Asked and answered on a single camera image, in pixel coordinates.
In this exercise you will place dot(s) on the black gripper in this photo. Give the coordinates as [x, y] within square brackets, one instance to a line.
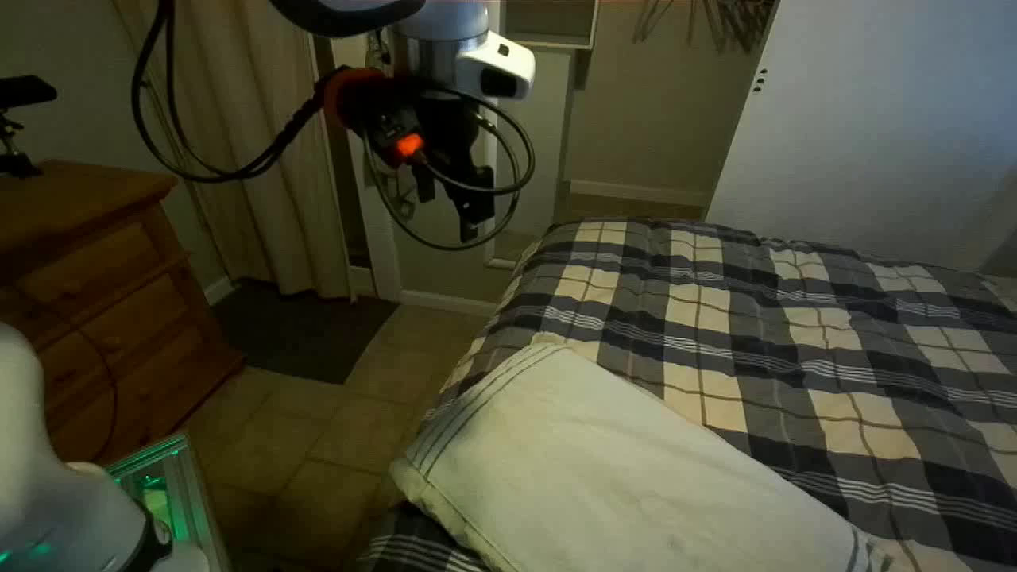
[456, 139]

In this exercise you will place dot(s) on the cream towel with blue stripes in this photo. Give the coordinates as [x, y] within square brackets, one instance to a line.
[593, 478]

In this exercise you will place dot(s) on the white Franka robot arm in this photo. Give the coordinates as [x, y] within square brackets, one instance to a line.
[501, 64]

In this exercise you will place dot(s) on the dark floor mat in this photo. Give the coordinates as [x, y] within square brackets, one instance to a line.
[304, 328]

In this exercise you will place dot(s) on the beige curtain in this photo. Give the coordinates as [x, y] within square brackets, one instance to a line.
[254, 191]

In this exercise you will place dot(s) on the dark twig decoration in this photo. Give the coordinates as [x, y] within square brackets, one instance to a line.
[710, 22]

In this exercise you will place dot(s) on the plaid bed comforter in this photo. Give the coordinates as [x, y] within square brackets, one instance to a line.
[805, 339]

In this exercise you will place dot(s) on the wooden dresser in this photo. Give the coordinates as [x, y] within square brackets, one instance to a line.
[97, 308]

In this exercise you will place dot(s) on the green lit aluminium robot stand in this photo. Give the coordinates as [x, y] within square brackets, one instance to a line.
[169, 488]

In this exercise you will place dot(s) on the white closet door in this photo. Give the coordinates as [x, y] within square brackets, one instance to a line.
[879, 116]

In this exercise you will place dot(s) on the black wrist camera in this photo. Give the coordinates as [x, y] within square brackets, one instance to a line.
[385, 124]

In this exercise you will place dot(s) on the black camera on tripod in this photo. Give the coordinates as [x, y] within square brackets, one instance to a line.
[17, 105]

